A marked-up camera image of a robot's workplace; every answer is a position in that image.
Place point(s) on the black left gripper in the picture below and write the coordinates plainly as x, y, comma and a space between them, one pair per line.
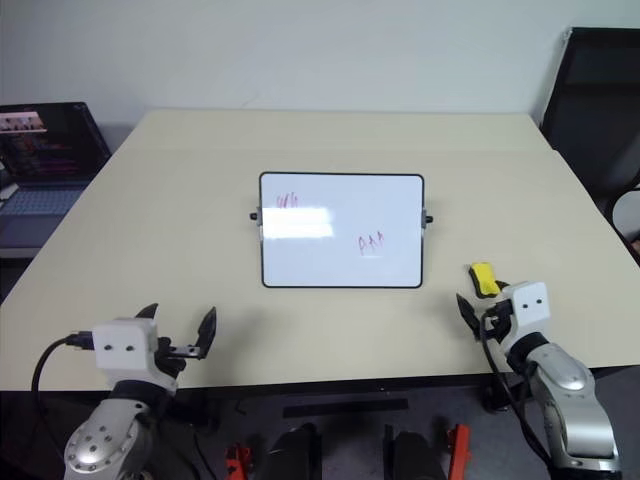
170, 361

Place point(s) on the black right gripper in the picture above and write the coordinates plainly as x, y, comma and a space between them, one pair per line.
497, 322

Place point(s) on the yellow black whiteboard eraser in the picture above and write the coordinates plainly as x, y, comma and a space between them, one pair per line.
483, 278

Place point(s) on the white round seat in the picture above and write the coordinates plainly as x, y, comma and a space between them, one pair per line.
629, 217

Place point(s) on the dark rounded shape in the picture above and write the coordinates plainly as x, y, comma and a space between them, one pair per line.
415, 455

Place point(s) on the black bar under table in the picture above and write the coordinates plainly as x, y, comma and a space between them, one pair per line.
345, 407

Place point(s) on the open laptop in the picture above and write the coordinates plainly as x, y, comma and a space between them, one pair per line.
42, 165

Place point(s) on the black office chair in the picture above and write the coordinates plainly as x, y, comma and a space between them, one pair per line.
595, 115

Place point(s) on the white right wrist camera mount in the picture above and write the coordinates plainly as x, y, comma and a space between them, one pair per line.
529, 310

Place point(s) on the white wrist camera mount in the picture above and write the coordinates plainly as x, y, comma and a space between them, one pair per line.
529, 310
122, 345

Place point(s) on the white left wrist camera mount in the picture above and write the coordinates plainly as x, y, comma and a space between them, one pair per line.
122, 345

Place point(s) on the orange red bracket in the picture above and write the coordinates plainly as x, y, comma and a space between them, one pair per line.
238, 460
459, 452

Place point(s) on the white whiteboard with black frame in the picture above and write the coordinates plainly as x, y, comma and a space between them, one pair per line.
345, 220

